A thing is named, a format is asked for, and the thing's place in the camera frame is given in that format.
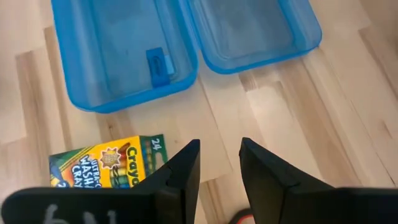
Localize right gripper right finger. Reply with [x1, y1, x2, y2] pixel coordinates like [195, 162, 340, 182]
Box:
[238, 138, 398, 224]

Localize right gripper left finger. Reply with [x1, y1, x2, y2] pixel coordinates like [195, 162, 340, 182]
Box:
[1, 139, 201, 224]

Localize black red handled scissors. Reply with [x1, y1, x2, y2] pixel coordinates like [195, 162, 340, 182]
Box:
[228, 208, 256, 224]

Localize yellow green crayon box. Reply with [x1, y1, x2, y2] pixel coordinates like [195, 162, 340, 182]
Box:
[49, 134, 169, 189]

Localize blue translucent plastic pencil box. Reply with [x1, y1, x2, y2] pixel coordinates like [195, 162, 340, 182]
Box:
[51, 0, 323, 113]

